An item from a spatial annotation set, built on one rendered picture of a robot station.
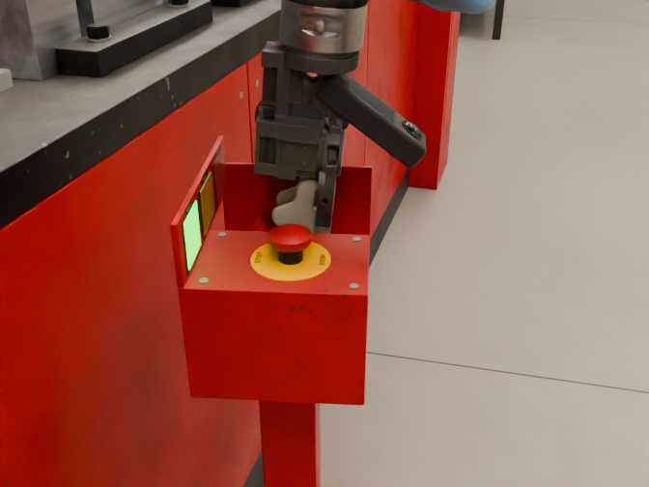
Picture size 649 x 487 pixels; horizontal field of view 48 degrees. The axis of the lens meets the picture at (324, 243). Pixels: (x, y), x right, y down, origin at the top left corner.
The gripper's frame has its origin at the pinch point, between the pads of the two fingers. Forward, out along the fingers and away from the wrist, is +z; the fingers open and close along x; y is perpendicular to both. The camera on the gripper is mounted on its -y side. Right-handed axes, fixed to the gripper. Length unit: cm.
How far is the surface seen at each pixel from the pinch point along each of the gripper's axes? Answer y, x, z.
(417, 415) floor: -23, -56, 73
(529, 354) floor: -51, -80, 70
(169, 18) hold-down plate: 23.5, -29.2, -14.1
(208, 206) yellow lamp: 11.1, 5.4, -5.6
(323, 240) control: 0.0, 6.0, -3.7
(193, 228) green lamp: 11.1, 11.1, -6.3
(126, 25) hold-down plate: 27.8, -24.7, -13.8
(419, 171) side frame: -28, -175, 66
